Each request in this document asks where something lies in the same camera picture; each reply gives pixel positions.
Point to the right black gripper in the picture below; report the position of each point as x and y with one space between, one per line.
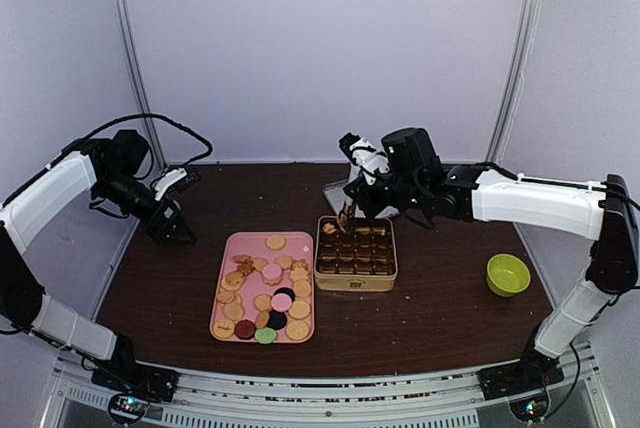
360 193

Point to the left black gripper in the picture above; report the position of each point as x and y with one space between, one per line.
175 219

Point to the swirl butter cookie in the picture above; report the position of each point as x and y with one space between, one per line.
329 228

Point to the metal serving tongs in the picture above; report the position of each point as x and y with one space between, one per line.
348 209

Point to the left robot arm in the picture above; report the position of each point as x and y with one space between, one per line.
60 230

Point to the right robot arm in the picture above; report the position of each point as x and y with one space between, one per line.
601 212

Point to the silver tin lid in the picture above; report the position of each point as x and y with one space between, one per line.
335 196

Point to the chocolate chip cookie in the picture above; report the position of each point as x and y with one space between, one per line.
233 281

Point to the gold cookie tin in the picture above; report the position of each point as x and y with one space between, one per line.
363 261

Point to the lone yellow sandwich cookie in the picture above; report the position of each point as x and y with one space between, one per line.
275 242

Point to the pink sandwich cookie upper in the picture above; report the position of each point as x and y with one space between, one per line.
272 273

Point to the pink sandwich cookie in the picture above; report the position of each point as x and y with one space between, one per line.
281 303
272 273

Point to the yellow cookie with pink sword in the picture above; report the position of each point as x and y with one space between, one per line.
223 329

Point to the pink plastic tray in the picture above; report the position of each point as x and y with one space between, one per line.
247 253

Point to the brown chocolate cookie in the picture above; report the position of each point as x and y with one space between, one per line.
244 329

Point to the pink sandwich cookie lower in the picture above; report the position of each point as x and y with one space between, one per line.
281 303

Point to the black sandwich cookie upper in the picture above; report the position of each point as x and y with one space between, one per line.
287 291

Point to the black sandwich cookie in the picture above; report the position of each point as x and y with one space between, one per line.
276 320
287 291

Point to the black sandwich cookie lower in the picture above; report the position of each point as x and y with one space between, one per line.
276 320

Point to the green plastic bowl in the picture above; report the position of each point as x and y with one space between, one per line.
507 275

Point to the green sandwich cookie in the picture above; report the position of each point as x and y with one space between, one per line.
265 335

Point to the round tan cookie right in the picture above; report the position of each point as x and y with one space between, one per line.
302 288

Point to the yellow dotted cookie middle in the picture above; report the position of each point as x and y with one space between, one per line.
300 310

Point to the yellow dotted cookie corner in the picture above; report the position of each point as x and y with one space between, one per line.
297 330

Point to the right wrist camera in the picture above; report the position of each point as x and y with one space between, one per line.
367 161

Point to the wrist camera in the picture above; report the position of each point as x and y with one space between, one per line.
367 161
177 179

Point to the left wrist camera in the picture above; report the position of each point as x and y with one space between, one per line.
177 179

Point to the front aluminium rail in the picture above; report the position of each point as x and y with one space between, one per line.
451 398

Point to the right aluminium frame post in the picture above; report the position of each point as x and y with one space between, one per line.
514 83

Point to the aluminium frame post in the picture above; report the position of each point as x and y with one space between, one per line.
137 83
514 83

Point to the left aluminium frame post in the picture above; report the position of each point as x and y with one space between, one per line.
137 83

